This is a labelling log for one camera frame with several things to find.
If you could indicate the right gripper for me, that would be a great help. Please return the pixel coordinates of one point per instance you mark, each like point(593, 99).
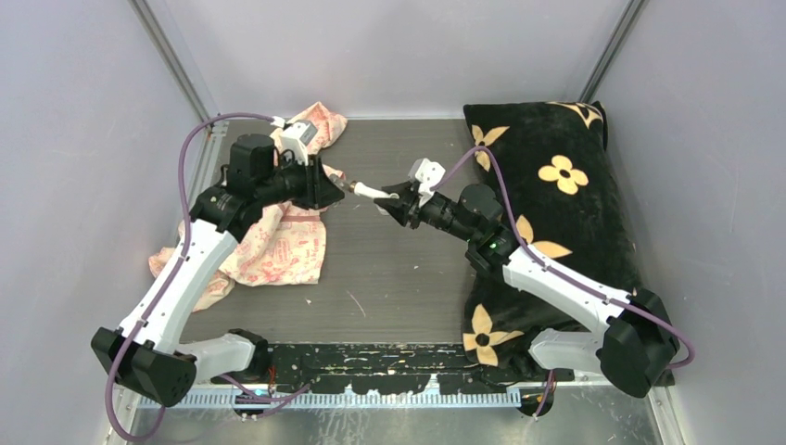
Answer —
point(401, 209)

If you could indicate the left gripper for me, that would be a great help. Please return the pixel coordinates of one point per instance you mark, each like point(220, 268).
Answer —
point(320, 191)

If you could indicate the white plastic water faucet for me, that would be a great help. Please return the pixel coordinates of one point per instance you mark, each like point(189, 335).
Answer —
point(360, 189)

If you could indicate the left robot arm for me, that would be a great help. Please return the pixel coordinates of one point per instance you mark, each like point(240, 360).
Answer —
point(144, 353)

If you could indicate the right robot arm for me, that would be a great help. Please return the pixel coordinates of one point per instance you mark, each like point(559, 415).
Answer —
point(627, 338)

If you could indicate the pink printed cloth bag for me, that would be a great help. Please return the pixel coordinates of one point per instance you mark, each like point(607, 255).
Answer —
point(287, 246)

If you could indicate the black flower pattern pillow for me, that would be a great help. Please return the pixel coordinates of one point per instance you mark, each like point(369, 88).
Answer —
point(549, 160)

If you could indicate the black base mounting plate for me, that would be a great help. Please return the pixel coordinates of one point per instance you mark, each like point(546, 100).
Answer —
point(387, 369)

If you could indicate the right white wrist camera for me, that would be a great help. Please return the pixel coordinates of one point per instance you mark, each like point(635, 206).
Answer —
point(427, 175)

